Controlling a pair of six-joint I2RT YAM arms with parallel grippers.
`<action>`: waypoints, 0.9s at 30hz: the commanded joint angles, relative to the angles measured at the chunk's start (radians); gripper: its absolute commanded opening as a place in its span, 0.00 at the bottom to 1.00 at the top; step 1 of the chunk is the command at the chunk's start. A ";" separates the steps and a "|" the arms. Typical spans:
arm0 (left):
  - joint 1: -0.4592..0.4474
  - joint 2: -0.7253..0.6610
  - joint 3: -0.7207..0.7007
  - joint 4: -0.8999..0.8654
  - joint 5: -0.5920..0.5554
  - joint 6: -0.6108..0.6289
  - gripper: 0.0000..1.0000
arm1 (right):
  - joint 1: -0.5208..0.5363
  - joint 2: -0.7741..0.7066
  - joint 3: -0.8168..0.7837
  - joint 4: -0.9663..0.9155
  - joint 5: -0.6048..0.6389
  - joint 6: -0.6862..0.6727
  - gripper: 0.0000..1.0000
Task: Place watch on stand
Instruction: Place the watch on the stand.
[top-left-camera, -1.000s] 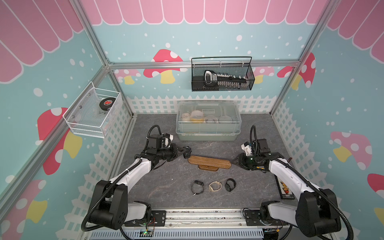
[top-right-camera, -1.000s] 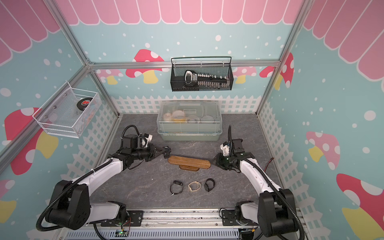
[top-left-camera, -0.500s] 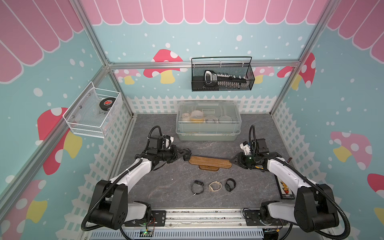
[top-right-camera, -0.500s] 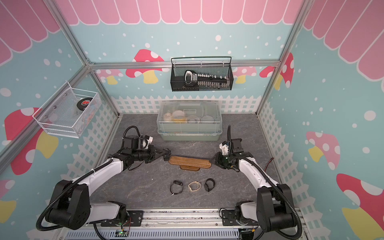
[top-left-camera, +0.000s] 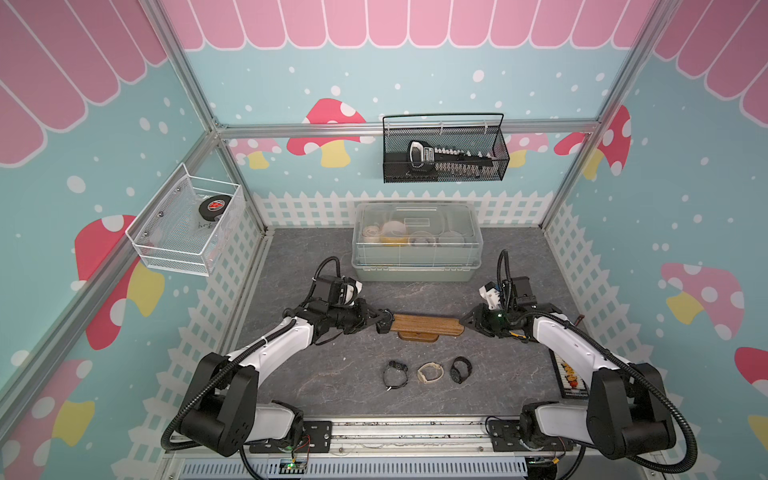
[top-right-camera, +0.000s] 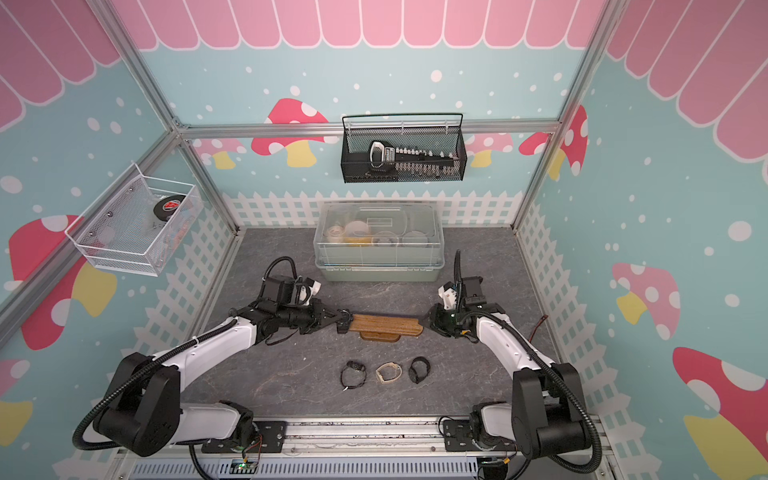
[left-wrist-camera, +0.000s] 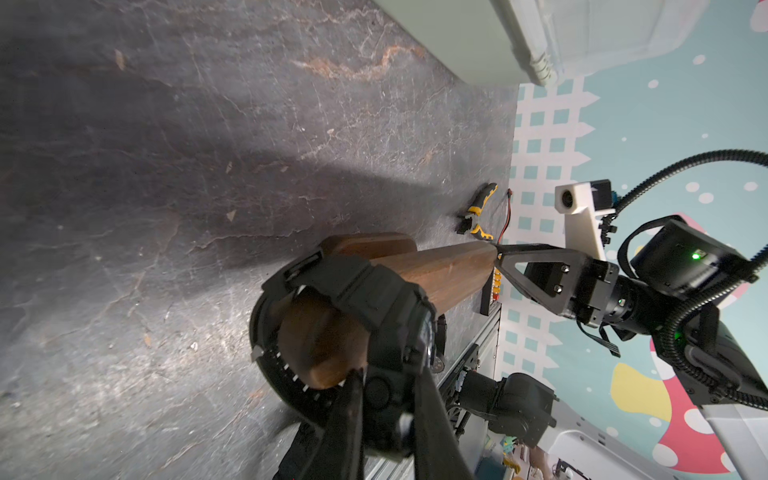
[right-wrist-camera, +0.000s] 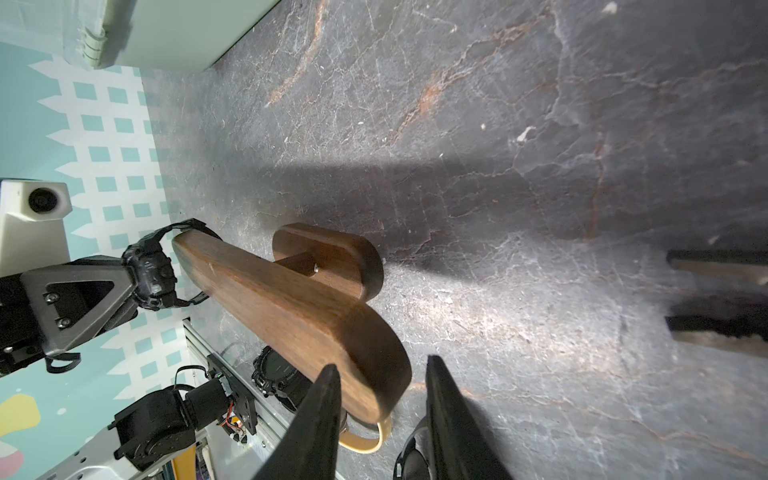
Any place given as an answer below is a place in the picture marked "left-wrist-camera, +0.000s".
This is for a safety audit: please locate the large black digital watch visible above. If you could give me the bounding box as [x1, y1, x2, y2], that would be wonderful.
[249, 248, 445, 458]

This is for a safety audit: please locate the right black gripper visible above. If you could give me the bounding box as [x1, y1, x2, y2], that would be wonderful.
[495, 244, 633, 327]

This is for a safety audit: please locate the wooden watch stand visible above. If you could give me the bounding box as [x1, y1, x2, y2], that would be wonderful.
[272, 233, 497, 390]

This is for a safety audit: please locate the red black wire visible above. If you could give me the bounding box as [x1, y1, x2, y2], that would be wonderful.
[493, 188, 515, 242]

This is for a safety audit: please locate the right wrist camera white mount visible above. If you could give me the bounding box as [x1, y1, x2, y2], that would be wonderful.
[555, 179, 615, 261]

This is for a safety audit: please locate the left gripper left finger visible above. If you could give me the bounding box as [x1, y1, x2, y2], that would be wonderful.
[299, 370, 364, 479]

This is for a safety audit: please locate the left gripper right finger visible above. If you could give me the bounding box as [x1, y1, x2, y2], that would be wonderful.
[414, 367, 473, 479]

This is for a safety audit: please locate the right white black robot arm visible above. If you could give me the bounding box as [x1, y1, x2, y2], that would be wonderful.
[459, 150, 767, 479]

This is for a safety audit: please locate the black charging board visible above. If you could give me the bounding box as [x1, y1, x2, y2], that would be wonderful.
[479, 268, 503, 316]

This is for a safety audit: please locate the clear plastic storage box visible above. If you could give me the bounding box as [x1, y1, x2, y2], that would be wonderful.
[376, 0, 709, 88]

